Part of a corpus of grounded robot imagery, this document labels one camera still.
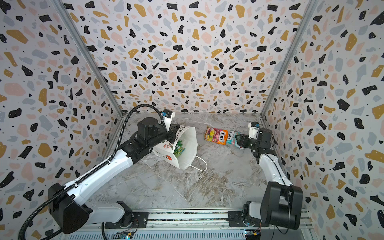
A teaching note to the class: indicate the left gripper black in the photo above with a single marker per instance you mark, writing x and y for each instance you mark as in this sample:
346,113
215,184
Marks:
172,131

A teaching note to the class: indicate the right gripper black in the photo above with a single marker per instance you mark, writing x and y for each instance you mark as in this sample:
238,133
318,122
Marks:
244,141

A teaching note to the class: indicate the teal pink Fox's candy packet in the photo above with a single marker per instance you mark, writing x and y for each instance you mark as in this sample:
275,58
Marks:
232,140

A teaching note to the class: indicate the white paper bag red flower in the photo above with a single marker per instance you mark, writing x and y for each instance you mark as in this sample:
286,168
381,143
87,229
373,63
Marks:
188,136

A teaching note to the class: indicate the orange pink Fox's candy packet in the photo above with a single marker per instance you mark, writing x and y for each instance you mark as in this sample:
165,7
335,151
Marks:
218,136

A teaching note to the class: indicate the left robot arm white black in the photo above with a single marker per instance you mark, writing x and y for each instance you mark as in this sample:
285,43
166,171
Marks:
70,210

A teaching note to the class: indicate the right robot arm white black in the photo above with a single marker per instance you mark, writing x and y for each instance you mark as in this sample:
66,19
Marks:
281,205

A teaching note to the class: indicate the left green circuit board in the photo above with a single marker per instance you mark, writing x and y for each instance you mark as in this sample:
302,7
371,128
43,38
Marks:
126,235

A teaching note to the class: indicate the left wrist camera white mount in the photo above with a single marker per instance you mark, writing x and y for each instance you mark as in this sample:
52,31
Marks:
168,115

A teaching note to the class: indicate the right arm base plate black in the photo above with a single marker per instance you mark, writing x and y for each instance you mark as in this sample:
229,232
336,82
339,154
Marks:
236,220

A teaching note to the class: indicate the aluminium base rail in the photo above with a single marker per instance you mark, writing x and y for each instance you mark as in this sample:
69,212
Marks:
194,224

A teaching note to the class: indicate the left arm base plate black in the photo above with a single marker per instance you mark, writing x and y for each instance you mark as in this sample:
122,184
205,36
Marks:
135,220

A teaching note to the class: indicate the right circuit board with wires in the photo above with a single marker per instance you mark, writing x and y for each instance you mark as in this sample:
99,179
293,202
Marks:
253,234

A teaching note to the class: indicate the right corner aluminium post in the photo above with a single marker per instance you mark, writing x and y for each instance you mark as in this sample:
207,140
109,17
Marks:
312,4

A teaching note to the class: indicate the corner aluminium post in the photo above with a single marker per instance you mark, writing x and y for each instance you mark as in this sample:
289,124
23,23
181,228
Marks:
312,4
65,16

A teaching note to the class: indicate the left corner aluminium post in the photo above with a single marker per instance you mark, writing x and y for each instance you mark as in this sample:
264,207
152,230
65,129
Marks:
65,16

